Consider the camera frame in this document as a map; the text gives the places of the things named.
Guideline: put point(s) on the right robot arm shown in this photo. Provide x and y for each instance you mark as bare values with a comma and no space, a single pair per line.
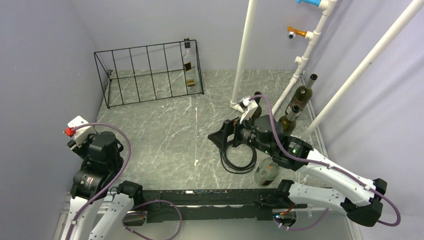
359,198

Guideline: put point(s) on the clear round glass bottle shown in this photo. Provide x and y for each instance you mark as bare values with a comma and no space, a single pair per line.
266,172

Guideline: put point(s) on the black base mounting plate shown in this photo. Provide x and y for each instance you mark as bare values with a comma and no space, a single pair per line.
213,204

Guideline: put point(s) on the orange plastic peg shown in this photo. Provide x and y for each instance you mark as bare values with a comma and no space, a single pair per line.
293,32

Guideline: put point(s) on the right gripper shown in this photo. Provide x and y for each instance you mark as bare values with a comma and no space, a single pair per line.
220,137

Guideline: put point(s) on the aluminium rail frame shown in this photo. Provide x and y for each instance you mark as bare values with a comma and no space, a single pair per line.
298,220

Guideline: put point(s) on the white PVC pipe frame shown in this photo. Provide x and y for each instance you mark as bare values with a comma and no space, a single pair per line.
327,7

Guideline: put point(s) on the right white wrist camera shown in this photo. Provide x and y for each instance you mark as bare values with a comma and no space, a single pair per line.
249,106

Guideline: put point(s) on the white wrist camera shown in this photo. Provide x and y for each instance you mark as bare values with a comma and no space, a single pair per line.
73,127
249,106

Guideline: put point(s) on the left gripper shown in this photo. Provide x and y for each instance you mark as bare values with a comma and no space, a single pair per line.
80,150

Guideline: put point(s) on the olive green wine bottle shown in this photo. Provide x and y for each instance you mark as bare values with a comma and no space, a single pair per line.
288,121

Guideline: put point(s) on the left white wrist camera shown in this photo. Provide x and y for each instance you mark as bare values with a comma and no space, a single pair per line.
73,127

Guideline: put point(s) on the dark green wine bottle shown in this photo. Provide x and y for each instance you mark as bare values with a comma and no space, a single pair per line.
256,114

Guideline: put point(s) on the blue plastic peg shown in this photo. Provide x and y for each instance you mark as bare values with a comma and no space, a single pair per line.
312,2

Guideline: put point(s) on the brown-green wine bottle by wall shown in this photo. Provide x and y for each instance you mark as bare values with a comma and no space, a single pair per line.
302,95

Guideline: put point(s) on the black wire wine rack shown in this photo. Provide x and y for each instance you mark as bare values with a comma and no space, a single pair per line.
146,73

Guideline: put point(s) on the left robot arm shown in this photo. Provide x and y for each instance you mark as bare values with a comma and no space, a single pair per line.
101,164

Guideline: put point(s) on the clear square liquor bottle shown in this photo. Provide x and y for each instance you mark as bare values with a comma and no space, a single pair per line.
190,65

